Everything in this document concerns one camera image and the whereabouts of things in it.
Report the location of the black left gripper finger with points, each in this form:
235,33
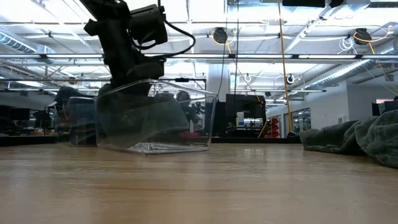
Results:
130,87

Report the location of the black overhead rig bar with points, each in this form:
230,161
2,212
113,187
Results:
186,80

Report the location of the person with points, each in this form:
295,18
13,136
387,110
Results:
188,109

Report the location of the clear plastic storage bin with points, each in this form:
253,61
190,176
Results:
174,150
62,124

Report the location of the black cabinet glass window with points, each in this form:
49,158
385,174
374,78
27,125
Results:
217,121

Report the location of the white sign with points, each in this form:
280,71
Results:
240,118

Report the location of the dark office desk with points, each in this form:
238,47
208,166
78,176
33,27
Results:
15,113

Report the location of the red drawer cart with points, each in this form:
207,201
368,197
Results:
275,127

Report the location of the black desk monitor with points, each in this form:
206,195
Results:
376,109

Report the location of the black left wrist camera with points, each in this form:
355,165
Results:
149,25

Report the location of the silver ventilation duct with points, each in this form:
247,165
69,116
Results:
15,43
339,73

